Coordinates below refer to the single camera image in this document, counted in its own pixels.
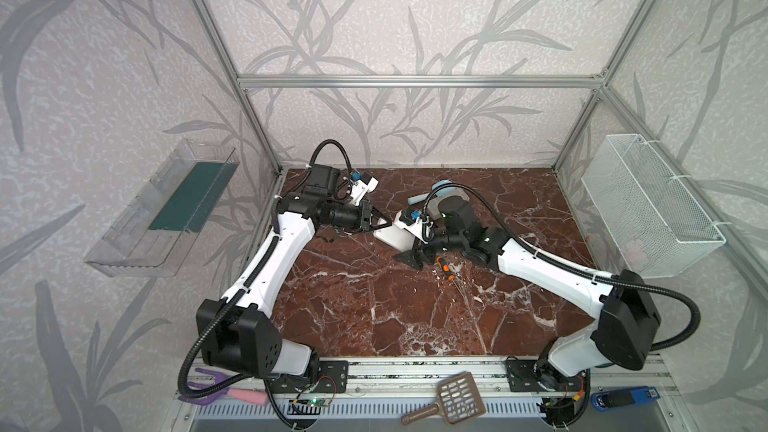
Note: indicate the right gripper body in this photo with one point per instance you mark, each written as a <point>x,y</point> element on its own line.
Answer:
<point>426,246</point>

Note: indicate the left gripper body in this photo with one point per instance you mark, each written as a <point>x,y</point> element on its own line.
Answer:
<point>365,216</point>

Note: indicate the white remote control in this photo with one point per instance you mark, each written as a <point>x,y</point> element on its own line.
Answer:
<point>400,238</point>

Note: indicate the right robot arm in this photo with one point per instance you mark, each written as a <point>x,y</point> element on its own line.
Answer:
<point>625,317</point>

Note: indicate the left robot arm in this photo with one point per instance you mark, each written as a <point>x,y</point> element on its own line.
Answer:
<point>237,339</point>

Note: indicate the brown slotted scoop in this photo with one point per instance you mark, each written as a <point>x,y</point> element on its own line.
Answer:
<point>457,400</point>

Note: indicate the purple pink garden fork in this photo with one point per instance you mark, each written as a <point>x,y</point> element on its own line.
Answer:
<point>247,396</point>

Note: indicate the blue black device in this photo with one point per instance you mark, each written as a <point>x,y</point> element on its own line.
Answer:
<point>628,397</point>

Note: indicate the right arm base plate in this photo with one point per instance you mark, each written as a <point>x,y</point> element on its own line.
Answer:
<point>522,375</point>

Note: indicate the clear plastic wall shelf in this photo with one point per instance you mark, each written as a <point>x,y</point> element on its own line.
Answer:
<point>152,237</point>

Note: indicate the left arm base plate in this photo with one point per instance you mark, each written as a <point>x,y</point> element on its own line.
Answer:
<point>327,376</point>

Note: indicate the white wire basket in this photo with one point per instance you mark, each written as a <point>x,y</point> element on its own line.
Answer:
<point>659,228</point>

